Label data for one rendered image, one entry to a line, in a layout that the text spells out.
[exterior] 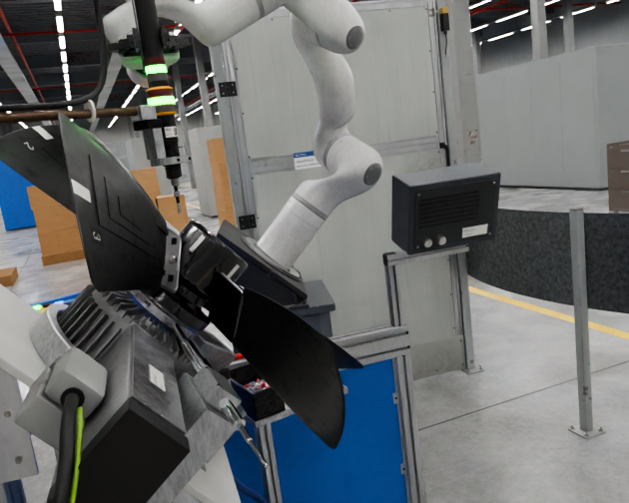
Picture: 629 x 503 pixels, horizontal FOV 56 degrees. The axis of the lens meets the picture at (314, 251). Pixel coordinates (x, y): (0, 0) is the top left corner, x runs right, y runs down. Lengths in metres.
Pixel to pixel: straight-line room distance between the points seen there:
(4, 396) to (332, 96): 1.02
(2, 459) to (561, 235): 2.24
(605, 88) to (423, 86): 7.66
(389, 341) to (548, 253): 1.31
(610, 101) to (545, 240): 8.11
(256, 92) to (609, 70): 8.41
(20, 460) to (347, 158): 1.07
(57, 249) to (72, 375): 9.62
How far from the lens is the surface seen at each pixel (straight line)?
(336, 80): 1.55
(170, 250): 0.90
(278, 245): 1.67
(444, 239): 1.57
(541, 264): 2.80
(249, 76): 2.92
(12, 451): 0.98
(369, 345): 1.58
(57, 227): 10.22
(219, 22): 1.32
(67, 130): 0.75
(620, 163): 7.84
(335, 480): 1.72
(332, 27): 1.42
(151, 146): 1.04
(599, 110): 10.60
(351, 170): 1.62
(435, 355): 3.39
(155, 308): 0.92
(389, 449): 1.73
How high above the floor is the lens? 1.37
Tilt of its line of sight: 10 degrees down
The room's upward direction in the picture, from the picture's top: 7 degrees counter-clockwise
